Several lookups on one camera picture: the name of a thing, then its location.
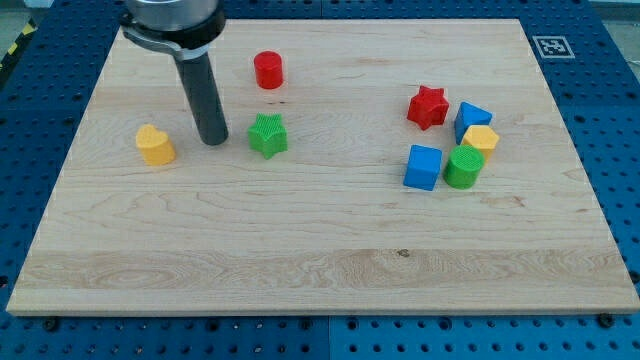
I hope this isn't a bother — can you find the blue triangle block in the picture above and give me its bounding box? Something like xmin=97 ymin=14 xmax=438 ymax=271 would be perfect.
xmin=454 ymin=101 xmax=493 ymax=145

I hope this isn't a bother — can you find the black bolt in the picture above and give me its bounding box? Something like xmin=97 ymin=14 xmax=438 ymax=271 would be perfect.
xmin=42 ymin=317 xmax=59 ymax=332
xmin=597 ymin=313 xmax=615 ymax=329

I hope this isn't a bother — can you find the red star block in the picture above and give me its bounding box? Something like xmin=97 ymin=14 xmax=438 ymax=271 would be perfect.
xmin=407 ymin=85 xmax=449 ymax=131

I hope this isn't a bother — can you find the green star block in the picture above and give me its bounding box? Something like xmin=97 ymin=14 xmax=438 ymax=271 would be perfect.
xmin=248 ymin=113 xmax=288 ymax=159

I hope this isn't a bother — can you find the yellow pentagon block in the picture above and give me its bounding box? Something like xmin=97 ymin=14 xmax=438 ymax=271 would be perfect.
xmin=461 ymin=125 xmax=500 ymax=162

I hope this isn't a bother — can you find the wooden board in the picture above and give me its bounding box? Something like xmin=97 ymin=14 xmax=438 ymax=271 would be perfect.
xmin=7 ymin=19 xmax=639 ymax=316

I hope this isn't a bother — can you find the black bolt front left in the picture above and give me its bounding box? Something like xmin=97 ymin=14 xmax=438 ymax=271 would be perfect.
xmin=42 ymin=317 xmax=59 ymax=332

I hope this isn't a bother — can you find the yellow heart block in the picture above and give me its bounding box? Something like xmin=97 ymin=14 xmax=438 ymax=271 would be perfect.
xmin=135 ymin=124 xmax=176 ymax=166

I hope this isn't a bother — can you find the white fiducial marker tag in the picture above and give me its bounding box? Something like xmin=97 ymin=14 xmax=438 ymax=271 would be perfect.
xmin=533 ymin=35 xmax=575 ymax=59

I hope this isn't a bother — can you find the red cylinder block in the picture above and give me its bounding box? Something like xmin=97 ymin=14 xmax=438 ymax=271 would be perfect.
xmin=254 ymin=51 xmax=284 ymax=89

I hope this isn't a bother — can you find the green cylinder block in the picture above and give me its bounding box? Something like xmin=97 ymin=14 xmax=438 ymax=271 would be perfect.
xmin=443 ymin=145 xmax=485 ymax=189

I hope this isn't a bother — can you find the blue cube block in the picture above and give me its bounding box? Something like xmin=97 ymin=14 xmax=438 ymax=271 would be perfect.
xmin=403 ymin=144 xmax=442 ymax=191

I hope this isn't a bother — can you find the silver black arm end flange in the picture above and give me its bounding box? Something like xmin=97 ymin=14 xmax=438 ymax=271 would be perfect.
xmin=119 ymin=0 xmax=226 ymax=61

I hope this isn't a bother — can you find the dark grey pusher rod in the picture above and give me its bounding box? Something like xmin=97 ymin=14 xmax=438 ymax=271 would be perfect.
xmin=175 ymin=53 xmax=229 ymax=146

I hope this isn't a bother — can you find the black bolt front right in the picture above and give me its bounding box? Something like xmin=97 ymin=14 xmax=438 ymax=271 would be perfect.
xmin=597 ymin=313 xmax=615 ymax=329

